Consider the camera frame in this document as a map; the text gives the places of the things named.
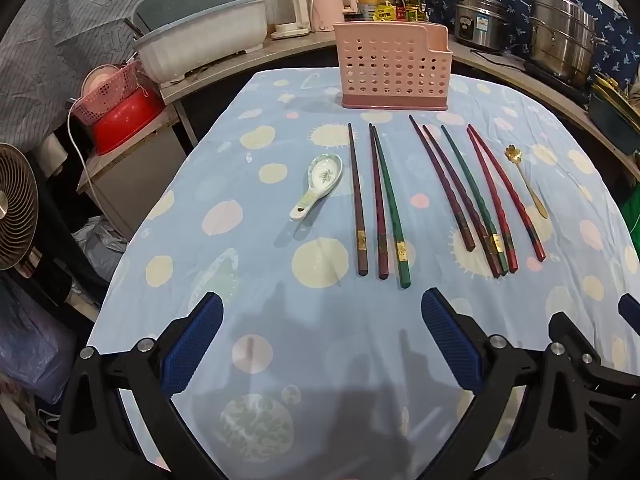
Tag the white electric kettle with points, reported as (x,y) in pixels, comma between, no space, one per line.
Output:
(290,10)

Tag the white wrinkled sheet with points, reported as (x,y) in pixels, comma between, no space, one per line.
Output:
(75,20)

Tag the green chopstick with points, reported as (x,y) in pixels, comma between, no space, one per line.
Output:
(390,210)
(470,185)

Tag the brown chopstick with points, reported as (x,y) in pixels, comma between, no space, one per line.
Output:
(356,200)

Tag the pink plastic basket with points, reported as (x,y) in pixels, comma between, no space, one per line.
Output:
(107,92)

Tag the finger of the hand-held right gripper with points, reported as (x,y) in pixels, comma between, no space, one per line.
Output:
(570,335)
(631,315)

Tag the white dish drainer teal lid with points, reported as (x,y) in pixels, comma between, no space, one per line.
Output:
(200,45)

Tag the stacked teal and yellow bowls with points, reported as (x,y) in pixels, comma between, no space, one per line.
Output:
(617,115)

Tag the gold tin can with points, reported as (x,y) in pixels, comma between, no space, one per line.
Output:
(367,10)

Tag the curved grey counter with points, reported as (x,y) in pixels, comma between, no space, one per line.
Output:
(500,67)

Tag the pink perforated utensil holder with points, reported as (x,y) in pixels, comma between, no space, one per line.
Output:
(390,70)

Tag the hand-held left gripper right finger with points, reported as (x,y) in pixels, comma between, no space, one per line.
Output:
(452,340)

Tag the steel rice cooker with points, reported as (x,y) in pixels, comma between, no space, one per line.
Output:
(482,22)

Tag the green plastic bag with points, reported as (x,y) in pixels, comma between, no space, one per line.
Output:
(632,220)

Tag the white ceramic spoon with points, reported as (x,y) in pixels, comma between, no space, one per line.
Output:
(325,170)

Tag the small grey cabinet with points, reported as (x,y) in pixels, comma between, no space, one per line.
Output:
(140,185)

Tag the gold flower spoon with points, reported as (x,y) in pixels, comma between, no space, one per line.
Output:
(511,153)

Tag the dark red chopstick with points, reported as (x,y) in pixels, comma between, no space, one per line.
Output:
(377,200)

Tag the steel steamer pot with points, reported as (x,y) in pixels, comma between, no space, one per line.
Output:
(565,35)

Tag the electric fan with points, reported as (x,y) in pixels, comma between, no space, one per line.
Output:
(15,210)

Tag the black induction cooker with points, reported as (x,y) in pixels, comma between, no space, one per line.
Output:
(555,82)

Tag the red plastic basin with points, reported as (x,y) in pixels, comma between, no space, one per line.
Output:
(130,122)

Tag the grey plastic bag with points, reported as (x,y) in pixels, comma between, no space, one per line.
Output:
(100,247)

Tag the pink electric kettle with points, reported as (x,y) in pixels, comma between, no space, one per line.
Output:
(325,5)

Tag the yellow cooking oil bottle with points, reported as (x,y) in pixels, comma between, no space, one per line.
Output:
(416,5)

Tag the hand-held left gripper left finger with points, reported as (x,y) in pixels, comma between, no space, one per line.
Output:
(192,345)

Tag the blue printed tablecloth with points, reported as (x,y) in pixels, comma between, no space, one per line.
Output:
(240,270)

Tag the pink round lid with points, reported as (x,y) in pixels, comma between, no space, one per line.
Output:
(97,82)

